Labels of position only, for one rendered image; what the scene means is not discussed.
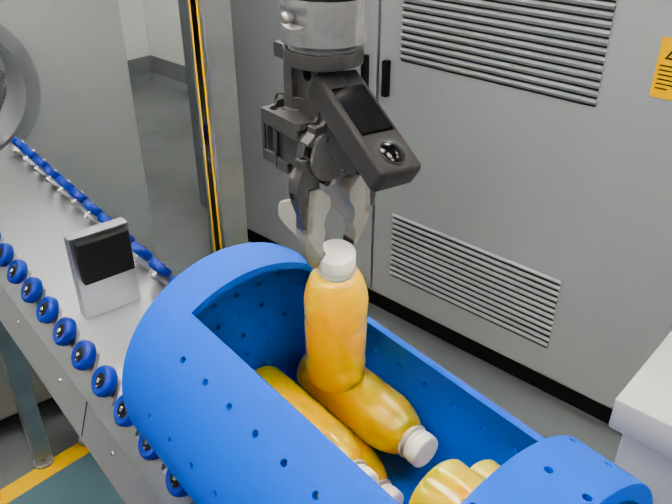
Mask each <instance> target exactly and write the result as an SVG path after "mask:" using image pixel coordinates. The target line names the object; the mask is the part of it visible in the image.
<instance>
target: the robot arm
mask: <svg viewBox="0 0 672 504"><path fill-rule="evenodd" d="M279 2H280V33H281V39H280V40H274V41H273V48H274V56H276V57H279V58H281V59H283V78H284V93H281V92H280V93H277V94H276V96H275V99H274V104H271V105H267V106H263V107H261V128H262V150H263V158H264V159H265V160H267V161H269V162H271V163H273V164H274V165H275V167H276V168H278V169H280V170H281V171H283V172H285V173H287V174H289V173H291V174H290V176H289V181H288V191H289V197H290V199H286V200H282V201H280V203H279V205H278V214H279V217H280V219H281V221H282V222H283V223H284V224H285V225H286V226H287V227H288V229H289V230H290V231H291V232H292V233H293V234H294V235H295V236H296V237H297V238H298V243H299V245H300V249H301V252H302V254H303V257H304V258H305V260H306V261H307V263H308V264H309V266H310V267H312V268H313V269H315V268H317V267H318V265H319V264H320V261H321V260H322V259H323V258H324V256H325V252H324V249H323V242H324V238H325V236H326V232H325V229H324V222H325V218H326V215H327V213H328V211H329V209H330V204H331V205H332V206H333V207H334V208H335V209H336V211H337V212H338V213H339V214H340V215H341V216H342V217H343V220H344V222H345V232H344V235H343V240H345V241H348V242H349V243H351V244H352V245H353V246H354V248H355V246H356V244H357V242H358V239H359V237H360V235H361V233H362V230H363V228H364V226H365V224H366V221H367V218H368V215H369V211H370V206H372V205H373V203H374V198H375V194H376V192H378V191H382V190H385V189H389V188H392V187H396V186H400V185H403V184H407V183H410V182H411V181H412V180H413V179H414V177H415V176H416V175H417V173H418V172H419V171H420V169H421V163H420V162H419V160H418V159H417V157H416V156H415V154H414V153H413V151H412V150H411V149H410V147H409V146H408V144H407V143H406V141H405V140H404V138H403V137H402V135H401V134H400V133H399V131H398V130H397V128H396V127H395V125H394V124H393V122H392V121H391V120H390V118H389V117H388V115H387V114H386V112H385V111H384V109H383V108H382V106H381V105H380V104H379V102H378V101H377V99H376V98H375V96H374V95H373V93H372V92H371V90H370V89H369V88H368V86H367V85H366V83H365V82H364V80H363V79H362V77H361V76H360V75H359V73H358V72H357V70H349V69H353V68H356V67H358V66H360V65H361V64H363V62H364V45H363V44H364V43H365V42H366V40H367V26H368V0H279ZM345 70H347V71H345ZM279 94H281V95H283V98H279V99H277V98H278V95H279ZM280 107H283V109H280V110H277V108H280ZM266 124H267V136H266ZM267 142H268V148H267ZM333 179H336V182H335V184H331V182H332V180H333ZM320 183H321V184H323V185H325V186H326V187H325V193H326V194H325V193H324V192H323V191H321V190H320V189H319V188H320Z"/></svg>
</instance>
